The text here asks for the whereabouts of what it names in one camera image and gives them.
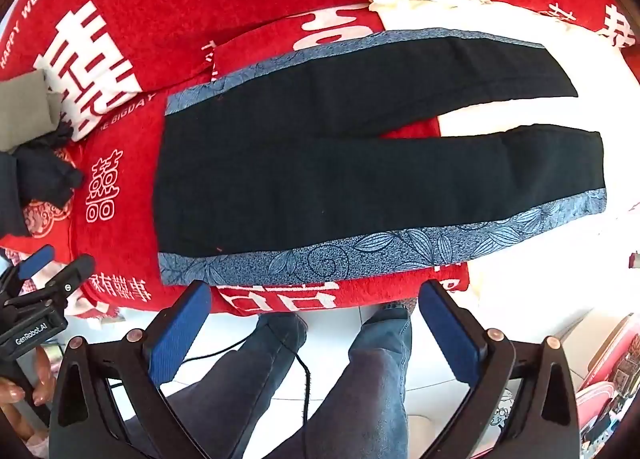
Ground black pants blue patterned trim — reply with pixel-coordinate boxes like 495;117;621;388
153;28;606;286

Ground person left hand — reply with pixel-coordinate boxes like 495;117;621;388
1;346;56;442

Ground colourful boxes at right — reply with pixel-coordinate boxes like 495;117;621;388
565;313;639;458

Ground dark black folded garment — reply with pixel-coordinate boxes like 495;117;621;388
1;121;84;237

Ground person left leg jeans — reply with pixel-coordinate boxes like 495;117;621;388
167;313;307;458

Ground person leg jeans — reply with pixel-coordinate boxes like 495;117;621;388
167;313;307;458
268;299;416;459

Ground grey folded garment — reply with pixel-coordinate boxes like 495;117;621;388
0;69;62;153

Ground cream white blanket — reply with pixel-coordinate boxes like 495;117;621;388
370;0;639;335

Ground person right leg jeans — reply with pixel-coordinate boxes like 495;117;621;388
268;299;416;459

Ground black cable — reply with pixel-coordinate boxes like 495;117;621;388
109;328;313;430

